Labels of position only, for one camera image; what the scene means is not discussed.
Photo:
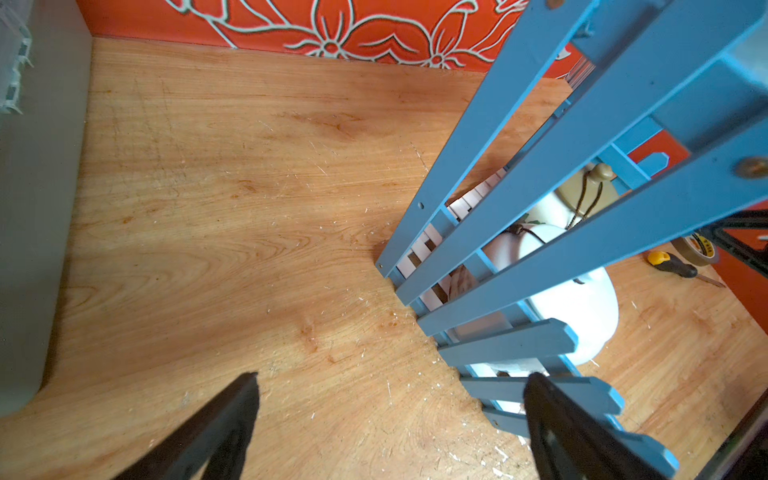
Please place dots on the brown tape roll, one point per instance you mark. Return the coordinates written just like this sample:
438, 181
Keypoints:
696, 249

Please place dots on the pale blue round ceramic jar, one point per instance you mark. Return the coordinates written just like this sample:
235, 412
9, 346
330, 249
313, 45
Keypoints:
588, 304

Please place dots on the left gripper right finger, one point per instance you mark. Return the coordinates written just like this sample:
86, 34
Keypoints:
568, 443

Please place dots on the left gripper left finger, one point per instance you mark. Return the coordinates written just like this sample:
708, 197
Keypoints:
213, 441

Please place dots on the blue white picket shelf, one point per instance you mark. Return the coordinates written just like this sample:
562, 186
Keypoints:
666, 134

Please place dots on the cream round ceramic jar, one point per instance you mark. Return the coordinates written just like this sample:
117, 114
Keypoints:
581, 196

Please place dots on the translucent plastic storage box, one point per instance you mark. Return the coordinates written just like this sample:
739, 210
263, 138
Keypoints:
46, 51

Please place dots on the yellow handled screwdriver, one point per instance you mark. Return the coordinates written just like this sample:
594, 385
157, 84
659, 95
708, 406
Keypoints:
669, 263

